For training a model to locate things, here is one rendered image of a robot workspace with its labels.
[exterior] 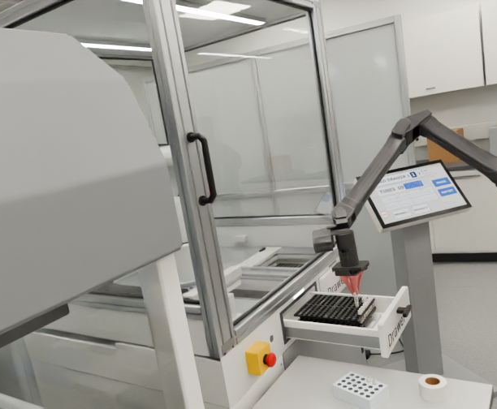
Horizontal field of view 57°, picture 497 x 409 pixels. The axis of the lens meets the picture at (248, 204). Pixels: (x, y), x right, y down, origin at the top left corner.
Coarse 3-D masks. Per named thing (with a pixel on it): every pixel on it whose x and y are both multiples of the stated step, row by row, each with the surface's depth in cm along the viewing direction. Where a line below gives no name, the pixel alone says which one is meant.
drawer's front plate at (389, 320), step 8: (400, 296) 147; (408, 296) 154; (392, 304) 142; (400, 304) 146; (384, 312) 137; (392, 312) 138; (384, 320) 132; (392, 320) 138; (408, 320) 153; (384, 328) 131; (392, 328) 138; (400, 328) 145; (384, 336) 131; (384, 344) 132; (392, 344) 137; (384, 352) 132
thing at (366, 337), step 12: (300, 300) 165; (384, 300) 156; (288, 312) 157; (288, 324) 150; (300, 324) 148; (312, 324) 145; (324, 324) 144; (288, 336) 151; (300, 336) 149; (312, 336) 146; (324, 336) 144; (336, 336) 141; (348, 336) 139; (360, 336) 137; (372, 336) 135; (372, 348) 136
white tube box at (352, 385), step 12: (348, 372) 132; (336, 384) 128; (348, 384) 128; (360, 384) 126; (372, 384) 126; (384, 384) 124; (336, 396) 127; (348, 396) 124; (360, 396) 120; (372, 396) 120; (384, 396) 122; (372, 408) 119
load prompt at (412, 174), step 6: (396, 174) 236; (402, 174) 236; (408, 174) 237; (414, 174) 237; (420, 174) 238; (384, 180) 233; (390, 180) 233; (396, 180) 234; (402, 180) 234; (378, 186) 230
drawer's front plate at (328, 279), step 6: (330, 270) 181; (324, 276) 176; (330, 276) 179; (336, 276) 185; (324, 282) 175; (330, 282) 179; (336, 282) 184; (342, 282) 189; (324, 288) 174; (342, 288) 189
